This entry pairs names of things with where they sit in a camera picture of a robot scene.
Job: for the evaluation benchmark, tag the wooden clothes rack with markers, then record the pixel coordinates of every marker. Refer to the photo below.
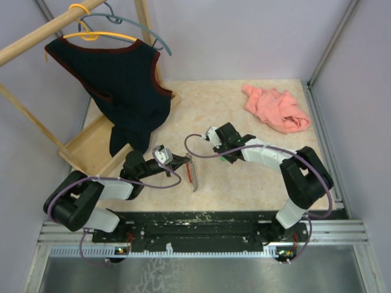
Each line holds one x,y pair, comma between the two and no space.
55,105

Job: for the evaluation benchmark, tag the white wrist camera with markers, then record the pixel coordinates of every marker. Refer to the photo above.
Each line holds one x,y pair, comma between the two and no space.
212,136
162,154

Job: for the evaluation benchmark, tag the dark navy vest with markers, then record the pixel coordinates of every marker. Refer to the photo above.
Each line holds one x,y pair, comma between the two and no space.
123,84

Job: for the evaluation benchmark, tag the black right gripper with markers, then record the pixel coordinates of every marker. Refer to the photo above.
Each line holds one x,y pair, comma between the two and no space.
230,159

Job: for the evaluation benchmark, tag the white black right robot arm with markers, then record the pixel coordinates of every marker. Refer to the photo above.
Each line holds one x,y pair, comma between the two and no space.
305,177

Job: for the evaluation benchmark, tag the pink crumpled cloth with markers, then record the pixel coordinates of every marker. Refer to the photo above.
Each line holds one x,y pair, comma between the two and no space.
279,110

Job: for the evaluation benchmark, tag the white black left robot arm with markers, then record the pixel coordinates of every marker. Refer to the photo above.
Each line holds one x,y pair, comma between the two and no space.
74,203

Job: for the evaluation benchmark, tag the aluminium frame rail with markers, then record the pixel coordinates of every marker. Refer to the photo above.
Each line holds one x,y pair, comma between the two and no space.
56,240

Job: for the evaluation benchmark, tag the grey-blue clothes hanger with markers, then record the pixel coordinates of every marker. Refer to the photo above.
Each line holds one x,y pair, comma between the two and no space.
132,19

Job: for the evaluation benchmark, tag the yellow clothes hanger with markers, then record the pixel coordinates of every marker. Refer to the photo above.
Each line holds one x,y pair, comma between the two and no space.
88,35

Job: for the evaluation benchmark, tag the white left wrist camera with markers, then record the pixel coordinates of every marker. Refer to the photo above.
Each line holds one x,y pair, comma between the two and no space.
162,154

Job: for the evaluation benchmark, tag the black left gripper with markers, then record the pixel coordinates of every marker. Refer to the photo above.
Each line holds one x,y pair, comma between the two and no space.
177,162

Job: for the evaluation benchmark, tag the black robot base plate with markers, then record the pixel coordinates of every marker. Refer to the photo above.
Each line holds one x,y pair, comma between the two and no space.
199,232

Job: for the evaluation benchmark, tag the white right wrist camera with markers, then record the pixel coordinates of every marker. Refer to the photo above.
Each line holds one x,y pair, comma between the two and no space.
212,136

